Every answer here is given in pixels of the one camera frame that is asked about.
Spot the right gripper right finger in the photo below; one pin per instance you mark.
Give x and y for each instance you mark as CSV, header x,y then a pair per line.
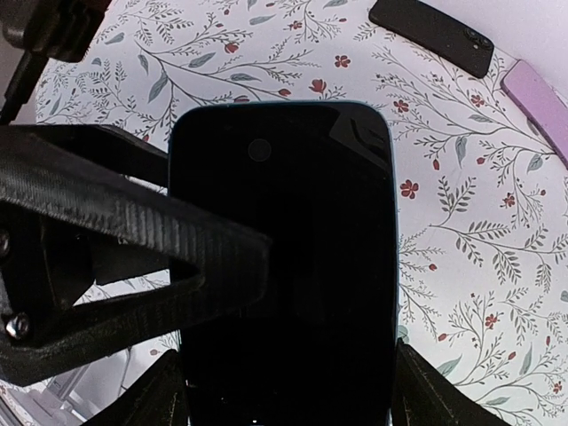
x,y
422,396

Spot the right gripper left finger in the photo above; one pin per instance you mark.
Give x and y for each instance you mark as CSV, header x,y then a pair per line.
x,y
157,397

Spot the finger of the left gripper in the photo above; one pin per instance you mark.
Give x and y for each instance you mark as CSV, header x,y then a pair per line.
x,y
95,260

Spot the purple phone at back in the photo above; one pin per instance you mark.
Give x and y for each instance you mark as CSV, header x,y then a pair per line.
x,y
543,108

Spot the black phone at back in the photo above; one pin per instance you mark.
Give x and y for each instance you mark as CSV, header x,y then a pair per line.
x,y
437,32

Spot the floral table mat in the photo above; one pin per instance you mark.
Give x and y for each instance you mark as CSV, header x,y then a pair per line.
x,y
482,199

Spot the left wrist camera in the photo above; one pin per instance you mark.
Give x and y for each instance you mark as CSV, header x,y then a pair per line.
x,y
56,29

